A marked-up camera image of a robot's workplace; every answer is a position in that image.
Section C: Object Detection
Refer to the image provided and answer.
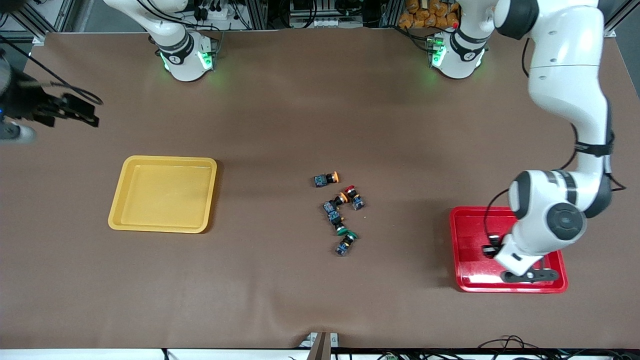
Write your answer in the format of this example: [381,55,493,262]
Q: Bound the orange packets pile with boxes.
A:
[398,0,461,29]

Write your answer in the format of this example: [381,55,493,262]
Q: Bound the aluminium frame profile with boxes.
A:
[602,0,640,37]
[0,0,76,46]

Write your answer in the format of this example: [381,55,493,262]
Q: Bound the yellow push button switch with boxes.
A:
[322,191,349,214]
[313,171,341,189]

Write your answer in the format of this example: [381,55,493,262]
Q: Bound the yellow plastic tray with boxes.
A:
[107,155,218,234]

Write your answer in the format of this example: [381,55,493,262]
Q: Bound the green push button switch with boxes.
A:
[327,211,348,237]
[335,231,360,257]

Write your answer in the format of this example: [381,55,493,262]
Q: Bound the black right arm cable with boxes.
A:
[0,35,104,106]

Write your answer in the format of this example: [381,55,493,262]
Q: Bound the brown table mat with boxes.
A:
[0,27,640,350]

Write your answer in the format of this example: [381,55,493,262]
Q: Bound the red plastic tray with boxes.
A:
[448,206,569,294]

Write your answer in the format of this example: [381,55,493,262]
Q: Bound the white power strip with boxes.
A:
[192,0,236,22]

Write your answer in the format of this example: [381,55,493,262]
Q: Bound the metal table edge bracket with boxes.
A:
[300,331,340,360]

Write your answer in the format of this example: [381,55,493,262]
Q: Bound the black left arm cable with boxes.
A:
[482,187,516,251]

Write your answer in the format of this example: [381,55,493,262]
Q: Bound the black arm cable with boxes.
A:
[482,187,516,251]
[0,35,104,106]

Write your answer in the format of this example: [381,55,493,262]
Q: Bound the black floor cables bundle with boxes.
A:
[477,335,640,360]

